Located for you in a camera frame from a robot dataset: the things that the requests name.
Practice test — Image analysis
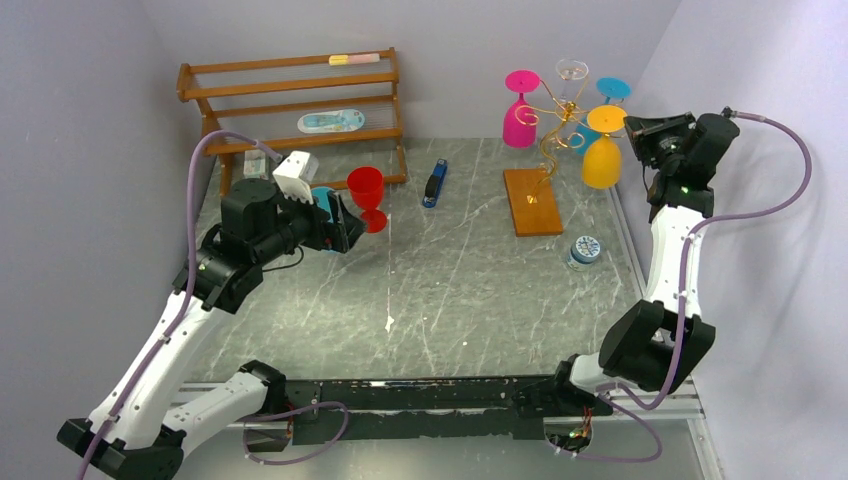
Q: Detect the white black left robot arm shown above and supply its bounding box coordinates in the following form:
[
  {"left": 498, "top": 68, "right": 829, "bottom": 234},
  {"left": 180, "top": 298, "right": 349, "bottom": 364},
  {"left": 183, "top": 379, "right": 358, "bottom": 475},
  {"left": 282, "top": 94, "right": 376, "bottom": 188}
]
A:
[{"left": 57, "top": 179, "right": 366, "bottom": 479}]

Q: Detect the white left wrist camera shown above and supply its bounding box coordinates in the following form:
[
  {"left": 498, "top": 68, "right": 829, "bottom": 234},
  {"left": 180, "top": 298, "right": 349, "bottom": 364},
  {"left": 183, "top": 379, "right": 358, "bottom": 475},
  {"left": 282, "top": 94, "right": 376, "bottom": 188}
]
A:
[{"left": 272, "top": 150, "right": 319, "bottom": 204}]

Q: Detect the yellow plastic wine glass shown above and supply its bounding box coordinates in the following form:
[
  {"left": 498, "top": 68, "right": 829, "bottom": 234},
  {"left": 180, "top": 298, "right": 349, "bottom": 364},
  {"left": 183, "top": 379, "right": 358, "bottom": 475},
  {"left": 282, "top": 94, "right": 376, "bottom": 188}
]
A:
[{"left": 582, "top": 105, "right": 627, "bottom": 190}]

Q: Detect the red plastic wine glass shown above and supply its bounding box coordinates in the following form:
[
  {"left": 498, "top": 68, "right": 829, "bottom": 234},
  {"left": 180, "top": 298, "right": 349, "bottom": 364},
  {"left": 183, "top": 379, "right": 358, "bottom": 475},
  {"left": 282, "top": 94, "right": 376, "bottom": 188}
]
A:
[{"left": 346, "top": 166, "right": 388, "bottom": 234}]

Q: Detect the clear wine glass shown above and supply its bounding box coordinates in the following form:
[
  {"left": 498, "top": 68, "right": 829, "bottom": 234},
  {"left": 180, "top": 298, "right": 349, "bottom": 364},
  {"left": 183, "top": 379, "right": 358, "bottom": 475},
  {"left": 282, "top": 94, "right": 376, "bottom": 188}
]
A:
[{"left": 555, "top": 59, "right": 589, "bottom": 103}]

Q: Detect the blue hanging wine glass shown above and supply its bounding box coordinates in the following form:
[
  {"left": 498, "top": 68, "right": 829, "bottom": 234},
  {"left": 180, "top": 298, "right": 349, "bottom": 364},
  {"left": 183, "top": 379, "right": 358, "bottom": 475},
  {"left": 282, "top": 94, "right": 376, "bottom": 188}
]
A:
[{"left": 569, "top": 77, "right": 632, "bottom": 155}]

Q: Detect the teal plastic wine glass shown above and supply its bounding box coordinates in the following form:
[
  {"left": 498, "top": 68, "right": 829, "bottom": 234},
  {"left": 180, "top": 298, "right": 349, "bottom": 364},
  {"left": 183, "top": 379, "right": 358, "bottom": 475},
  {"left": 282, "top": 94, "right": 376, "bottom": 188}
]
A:
[{"left": 311, "top": 186, "right": 335, "bottom": 220}]

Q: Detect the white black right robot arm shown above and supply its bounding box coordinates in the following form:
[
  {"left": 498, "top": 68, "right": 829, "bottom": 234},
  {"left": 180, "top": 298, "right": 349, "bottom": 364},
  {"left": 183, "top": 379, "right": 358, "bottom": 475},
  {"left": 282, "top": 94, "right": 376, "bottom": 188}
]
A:
[{"left": 549, "top": 113, "right": 740, "bottom": 415}]

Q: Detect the blue stapler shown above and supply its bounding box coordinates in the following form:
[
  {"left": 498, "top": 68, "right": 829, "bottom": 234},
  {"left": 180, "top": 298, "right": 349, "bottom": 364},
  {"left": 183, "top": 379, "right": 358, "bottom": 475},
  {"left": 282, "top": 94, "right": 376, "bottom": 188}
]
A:
[{"left": 422, "top": 158, "right": 448, "bottom": 208}]

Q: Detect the wooden shelf rack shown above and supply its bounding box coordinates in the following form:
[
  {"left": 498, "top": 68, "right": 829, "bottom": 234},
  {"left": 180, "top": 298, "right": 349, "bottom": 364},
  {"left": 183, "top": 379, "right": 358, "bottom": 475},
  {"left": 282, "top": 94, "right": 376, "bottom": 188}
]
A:
[{"left": 176, "top": 47, "right": 408, "bottom": 184}]

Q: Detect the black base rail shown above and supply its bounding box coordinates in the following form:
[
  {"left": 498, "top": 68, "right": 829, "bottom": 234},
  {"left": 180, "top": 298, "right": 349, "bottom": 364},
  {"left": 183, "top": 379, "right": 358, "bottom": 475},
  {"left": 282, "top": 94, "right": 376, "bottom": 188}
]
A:
[{"left": 255, "top": 373, "right": 612, "bottom": 446}]

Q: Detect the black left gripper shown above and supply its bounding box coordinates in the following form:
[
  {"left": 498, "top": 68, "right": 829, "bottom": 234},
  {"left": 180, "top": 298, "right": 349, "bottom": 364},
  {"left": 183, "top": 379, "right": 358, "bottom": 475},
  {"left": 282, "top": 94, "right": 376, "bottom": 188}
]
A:
[{"left": 256, "top": 183, "right": 368, "bottom": 265}]

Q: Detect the yellow pink eraser bar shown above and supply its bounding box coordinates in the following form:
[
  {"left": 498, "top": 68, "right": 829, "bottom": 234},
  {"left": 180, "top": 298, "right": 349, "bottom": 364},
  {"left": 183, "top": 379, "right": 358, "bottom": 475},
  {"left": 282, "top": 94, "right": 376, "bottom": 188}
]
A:
[{"left": 328, "top": 52, "right": 381, "bottom": 66}]

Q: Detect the gold wire wine glass rack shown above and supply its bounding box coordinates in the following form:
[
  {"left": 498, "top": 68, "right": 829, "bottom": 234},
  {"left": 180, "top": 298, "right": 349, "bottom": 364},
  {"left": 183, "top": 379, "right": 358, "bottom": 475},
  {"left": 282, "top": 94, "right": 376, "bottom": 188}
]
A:
[{"left": 503, "top": 72, "right": 623, "bottom": 237}]

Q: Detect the blue white oval package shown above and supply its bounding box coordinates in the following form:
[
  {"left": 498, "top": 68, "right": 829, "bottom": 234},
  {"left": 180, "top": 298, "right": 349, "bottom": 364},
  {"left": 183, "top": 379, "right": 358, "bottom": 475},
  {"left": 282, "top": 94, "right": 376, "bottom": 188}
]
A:
[{"left": 297, "top": 109, "right": 366, "bottom": 134}]

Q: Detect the pink plastic wine glass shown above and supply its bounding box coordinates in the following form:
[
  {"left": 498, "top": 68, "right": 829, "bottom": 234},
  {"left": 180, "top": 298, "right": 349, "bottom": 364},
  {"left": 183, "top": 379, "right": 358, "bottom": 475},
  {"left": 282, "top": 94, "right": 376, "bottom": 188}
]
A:
[{"left": 502, "top": 70, "right": 541, "bottom": 149}]

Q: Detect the small teal white box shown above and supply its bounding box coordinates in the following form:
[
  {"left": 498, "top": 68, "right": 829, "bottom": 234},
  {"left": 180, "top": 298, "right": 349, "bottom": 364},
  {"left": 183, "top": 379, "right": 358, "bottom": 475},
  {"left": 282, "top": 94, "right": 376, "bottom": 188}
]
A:
[{"left": 243, "top": 149, "right": 274, "bottom": 180}]

